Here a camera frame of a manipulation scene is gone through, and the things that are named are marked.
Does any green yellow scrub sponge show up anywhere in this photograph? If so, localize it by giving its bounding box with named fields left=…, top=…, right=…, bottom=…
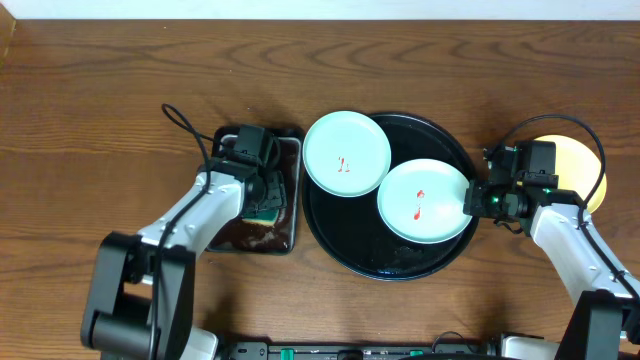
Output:
left=241, top=209, right=280, bottom=227

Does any yellow plate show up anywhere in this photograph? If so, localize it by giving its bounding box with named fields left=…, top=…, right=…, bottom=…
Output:
left=535, top=135, right=601, bottom=200

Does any light blue plate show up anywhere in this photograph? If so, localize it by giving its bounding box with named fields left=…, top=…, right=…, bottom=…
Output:
left=303, top=111, right=391, bottom=197
left=377, top=159, right=472, bottom=245

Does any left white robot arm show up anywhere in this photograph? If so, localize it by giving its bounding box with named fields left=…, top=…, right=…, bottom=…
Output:
left=80, top=158, right=300, bottom=359

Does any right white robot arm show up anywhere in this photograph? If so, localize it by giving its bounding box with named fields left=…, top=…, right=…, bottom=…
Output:
left=463, top=141, right=639, bottom=359

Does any black rectangular soapy water tray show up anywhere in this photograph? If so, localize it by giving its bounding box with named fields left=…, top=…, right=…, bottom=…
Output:
left=206, top=126, right=302, bottom=255

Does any black round serving tray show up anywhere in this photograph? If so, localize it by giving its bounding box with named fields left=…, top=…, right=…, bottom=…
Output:
left=302, top=112, right=479, bottom=281

